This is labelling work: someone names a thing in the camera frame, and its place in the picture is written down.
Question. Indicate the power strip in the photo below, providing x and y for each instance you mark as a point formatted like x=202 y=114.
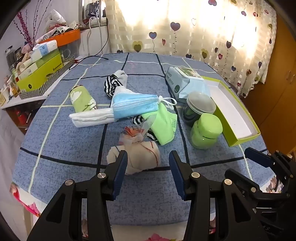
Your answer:
x=94 y=10

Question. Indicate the pale blue wet wipes packet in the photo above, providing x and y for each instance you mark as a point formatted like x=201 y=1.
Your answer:
x=177 y=80

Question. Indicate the red bottle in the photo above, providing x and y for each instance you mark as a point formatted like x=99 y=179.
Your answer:
x=22 y=118

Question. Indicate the pink decorative branches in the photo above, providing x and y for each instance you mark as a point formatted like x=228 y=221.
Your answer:
x=26 y=30

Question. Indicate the dark jar with clear lid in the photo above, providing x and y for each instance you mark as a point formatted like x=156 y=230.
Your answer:
x=198 y=102

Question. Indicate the green rabbit print towel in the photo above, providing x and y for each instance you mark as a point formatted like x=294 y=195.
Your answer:
x=81 y=99

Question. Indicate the striped cardboard box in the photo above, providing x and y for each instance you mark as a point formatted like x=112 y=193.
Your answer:
x=37 y=92

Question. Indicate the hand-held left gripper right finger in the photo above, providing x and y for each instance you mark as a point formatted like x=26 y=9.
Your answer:
x=177 y=176

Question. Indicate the heart print curtain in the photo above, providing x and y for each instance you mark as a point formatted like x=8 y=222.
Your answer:
x=185 y=27

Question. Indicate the glass mug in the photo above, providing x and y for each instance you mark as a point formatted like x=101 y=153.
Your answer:
x=65 y=54

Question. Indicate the orange tray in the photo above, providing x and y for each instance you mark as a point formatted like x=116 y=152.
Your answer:
x=69 y=37

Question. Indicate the white folded cloth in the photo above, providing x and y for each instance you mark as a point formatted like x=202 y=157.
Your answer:
x=122 y=90

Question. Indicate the light green sock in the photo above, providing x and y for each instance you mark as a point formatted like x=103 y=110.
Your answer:
x=164 y=125

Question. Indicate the clear wrapper with orange print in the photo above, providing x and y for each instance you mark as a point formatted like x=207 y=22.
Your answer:
x=131 y=133

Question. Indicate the yellow-green cardboard box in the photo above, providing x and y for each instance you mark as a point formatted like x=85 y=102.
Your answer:
x=39 y=78

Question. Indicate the black white striped sock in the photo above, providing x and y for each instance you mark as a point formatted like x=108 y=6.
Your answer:
x=112 y=87
x=137 y=120

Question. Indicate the wooden wardrobe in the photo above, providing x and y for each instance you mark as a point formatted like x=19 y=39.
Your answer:
x=277 y=104

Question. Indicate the white side table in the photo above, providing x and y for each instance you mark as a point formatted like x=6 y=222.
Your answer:
x=13 y=102

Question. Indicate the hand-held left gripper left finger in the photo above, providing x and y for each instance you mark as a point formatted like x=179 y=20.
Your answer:
x=119 y=176

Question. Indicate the green plastic jar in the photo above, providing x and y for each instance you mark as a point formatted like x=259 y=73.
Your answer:
x=207 y=126

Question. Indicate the white sock with red stripes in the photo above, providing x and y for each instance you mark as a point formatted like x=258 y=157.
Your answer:
x=143 y=154

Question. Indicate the white towel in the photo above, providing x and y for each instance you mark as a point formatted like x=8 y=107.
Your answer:
x=90 y=117

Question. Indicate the white plastic bag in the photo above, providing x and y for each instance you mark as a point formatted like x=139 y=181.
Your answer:
x=54 y=19

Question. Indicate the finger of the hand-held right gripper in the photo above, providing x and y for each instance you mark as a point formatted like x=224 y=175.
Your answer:
x=256 y=156
x=245 y=182

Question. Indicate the green cardboard box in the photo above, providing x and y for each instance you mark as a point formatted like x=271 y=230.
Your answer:
x=231 y=109

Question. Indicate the white blue tissue pack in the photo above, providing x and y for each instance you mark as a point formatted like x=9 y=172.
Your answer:
x=44 y=48

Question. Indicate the white green flat box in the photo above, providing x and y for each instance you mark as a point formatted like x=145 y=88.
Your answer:
x=34 y=66

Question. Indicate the stack of blue face masks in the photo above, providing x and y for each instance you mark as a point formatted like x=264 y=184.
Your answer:
x=134 y=104

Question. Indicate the dark storage jar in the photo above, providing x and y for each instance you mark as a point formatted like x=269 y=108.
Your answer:
x=10 y=58

